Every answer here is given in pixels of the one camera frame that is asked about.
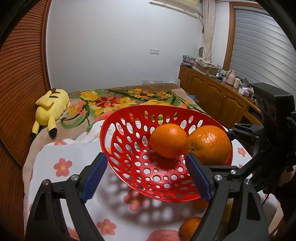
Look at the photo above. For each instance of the white wall outlet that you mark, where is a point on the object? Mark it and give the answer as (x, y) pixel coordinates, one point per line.
(151, 81)

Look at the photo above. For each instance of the grey window blind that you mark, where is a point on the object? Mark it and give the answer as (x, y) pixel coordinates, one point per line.
(254, 46)

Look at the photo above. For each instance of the white cup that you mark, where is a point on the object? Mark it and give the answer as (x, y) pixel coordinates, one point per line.
(237, 83)

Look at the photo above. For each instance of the blue cloth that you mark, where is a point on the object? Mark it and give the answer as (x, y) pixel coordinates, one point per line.
(192, 97)

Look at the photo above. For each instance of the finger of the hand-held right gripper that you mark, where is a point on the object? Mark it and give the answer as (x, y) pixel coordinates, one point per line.
(245, 133)
(233, 172)

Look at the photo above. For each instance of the yellow plush toy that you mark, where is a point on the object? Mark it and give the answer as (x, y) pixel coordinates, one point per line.
(49, 109)

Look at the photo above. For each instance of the white light switch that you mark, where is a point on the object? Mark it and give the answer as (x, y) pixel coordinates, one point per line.
(155, 51)

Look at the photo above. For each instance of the small orange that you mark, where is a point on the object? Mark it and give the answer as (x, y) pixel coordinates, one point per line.
(167, 141)

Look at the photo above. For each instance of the small tangerine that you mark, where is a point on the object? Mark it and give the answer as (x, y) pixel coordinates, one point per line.
(190, 228)
(200, 204)

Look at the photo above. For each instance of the floral brown blanket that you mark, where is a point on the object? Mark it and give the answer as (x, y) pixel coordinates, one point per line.
(104, 102)

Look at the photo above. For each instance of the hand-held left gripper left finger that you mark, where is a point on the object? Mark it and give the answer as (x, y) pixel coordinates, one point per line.
(94, 178)

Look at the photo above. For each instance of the pink tissue box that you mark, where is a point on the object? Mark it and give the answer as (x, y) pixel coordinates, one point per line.
(244, 92)

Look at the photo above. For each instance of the red perforated plastic basket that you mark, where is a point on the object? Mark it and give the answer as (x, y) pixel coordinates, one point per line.
(138, 162)

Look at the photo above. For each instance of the white flowered bed sheet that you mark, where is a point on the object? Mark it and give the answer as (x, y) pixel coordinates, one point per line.
(69, 157)

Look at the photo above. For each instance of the stack of flat boxes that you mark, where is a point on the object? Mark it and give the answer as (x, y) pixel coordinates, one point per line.
(188, 61)

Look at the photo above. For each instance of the wooden window frame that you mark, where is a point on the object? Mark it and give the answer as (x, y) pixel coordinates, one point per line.
(227, 46)

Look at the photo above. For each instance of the wooden louvred wardrobe door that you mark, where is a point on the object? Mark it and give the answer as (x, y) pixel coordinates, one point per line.
(20, 81)

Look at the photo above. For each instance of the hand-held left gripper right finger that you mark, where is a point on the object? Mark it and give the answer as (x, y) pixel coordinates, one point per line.
(198, 178)

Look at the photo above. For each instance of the large orange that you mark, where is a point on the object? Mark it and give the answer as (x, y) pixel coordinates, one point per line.
(208, 146)

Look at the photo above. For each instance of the wooden sideboard cabinet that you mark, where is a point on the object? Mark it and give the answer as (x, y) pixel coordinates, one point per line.
(208, 90)

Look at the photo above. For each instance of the patterned cardboard box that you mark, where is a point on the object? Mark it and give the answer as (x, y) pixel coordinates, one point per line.
(207, 64)

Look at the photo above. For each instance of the small desk fan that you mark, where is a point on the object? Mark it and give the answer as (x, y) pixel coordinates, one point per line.
(201, 52)

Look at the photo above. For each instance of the cream curtain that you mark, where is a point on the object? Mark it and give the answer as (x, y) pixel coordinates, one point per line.
(208, 27)

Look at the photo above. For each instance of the white air conditioner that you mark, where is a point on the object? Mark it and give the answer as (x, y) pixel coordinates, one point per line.
(175, 5)

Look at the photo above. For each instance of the pink kettle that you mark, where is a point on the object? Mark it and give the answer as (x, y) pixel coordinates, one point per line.
(230, 77)

